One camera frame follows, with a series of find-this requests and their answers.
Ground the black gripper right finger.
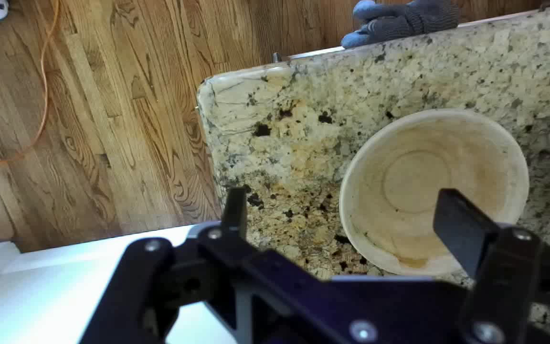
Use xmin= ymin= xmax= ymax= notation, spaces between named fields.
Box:
xmin=432 ymin=187 xmax=545 ymax=344

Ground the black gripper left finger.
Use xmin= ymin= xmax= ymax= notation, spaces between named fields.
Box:
xmin=81 ymin=185 xmax=251 ymax=344

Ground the beige ceramic bowl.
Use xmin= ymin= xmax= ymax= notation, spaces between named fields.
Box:
xmin=338 ymin=106 xmax=531 ymax=278

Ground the grey hanging towel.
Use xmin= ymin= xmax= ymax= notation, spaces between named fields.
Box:
xmin=340 ymin=0 xmax=463 ymax=51

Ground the orange floor cable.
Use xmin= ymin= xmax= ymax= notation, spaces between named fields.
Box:
xmin=0 ymin=0 xmax=67 ymax=167

